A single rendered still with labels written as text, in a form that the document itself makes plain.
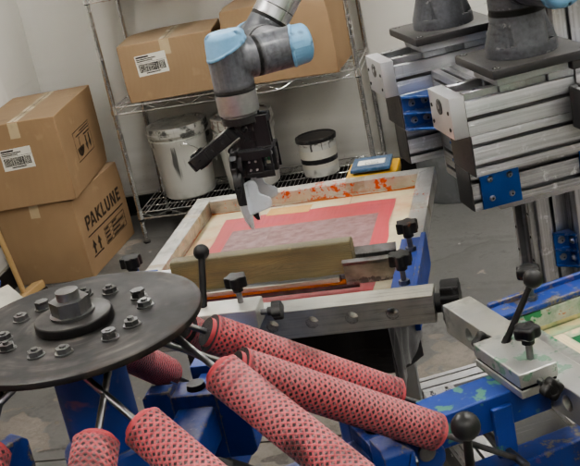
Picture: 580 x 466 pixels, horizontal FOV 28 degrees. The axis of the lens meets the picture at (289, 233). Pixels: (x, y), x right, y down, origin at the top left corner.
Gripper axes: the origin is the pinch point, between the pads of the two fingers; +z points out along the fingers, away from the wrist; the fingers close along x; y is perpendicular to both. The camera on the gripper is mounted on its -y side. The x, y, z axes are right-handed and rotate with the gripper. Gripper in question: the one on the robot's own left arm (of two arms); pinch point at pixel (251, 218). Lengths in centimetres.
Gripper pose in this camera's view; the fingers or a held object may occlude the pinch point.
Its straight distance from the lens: 218.0
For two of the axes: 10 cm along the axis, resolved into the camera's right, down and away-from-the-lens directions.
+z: 1.9, 9.3, 3.2
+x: 1.7, -3.6, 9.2
